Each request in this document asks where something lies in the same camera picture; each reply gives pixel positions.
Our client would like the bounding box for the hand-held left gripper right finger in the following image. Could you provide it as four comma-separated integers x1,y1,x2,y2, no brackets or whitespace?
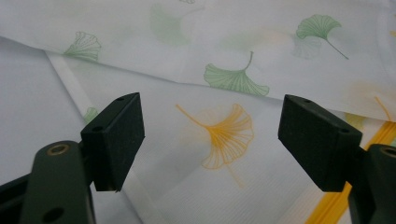
277,94,363,193

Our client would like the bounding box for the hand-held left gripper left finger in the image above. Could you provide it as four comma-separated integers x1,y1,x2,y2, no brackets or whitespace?
79,91,146,192

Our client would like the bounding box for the white ginkgo leaf print cloth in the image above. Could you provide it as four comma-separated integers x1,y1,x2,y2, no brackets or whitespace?
0,0,396,224

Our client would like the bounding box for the white table mat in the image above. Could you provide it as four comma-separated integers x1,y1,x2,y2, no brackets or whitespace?
0,36,144,224

